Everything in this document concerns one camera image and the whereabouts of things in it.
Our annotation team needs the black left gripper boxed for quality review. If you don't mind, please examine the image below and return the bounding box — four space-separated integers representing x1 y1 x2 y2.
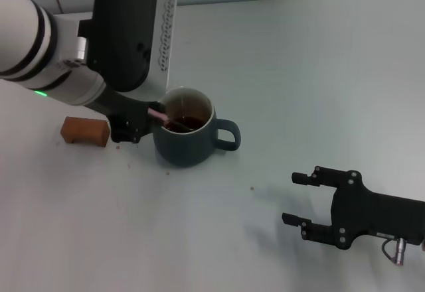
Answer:
84 84 167 144

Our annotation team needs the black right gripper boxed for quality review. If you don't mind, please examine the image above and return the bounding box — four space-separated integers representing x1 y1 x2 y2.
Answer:
281 165 425 250

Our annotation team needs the pink handled metal spoon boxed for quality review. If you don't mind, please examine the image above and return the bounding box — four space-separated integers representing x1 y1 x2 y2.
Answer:
147 107 197 131

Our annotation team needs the grey ceramic cup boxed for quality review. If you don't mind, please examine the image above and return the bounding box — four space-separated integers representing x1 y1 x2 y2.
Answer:
151 87 242 169

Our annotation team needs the dark brown coffee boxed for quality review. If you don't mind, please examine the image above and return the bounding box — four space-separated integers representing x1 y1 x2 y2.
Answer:
162 115 207 133

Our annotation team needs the arched brown wooden block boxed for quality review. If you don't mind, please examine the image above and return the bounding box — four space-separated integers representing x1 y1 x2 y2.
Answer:
60 115 111 148

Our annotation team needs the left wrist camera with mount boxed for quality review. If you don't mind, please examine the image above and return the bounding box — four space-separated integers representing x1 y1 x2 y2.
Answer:
78 0 177 94

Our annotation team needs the right gripper cable with connector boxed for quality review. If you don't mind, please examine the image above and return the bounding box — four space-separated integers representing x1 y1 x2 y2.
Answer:
381 237 408 267

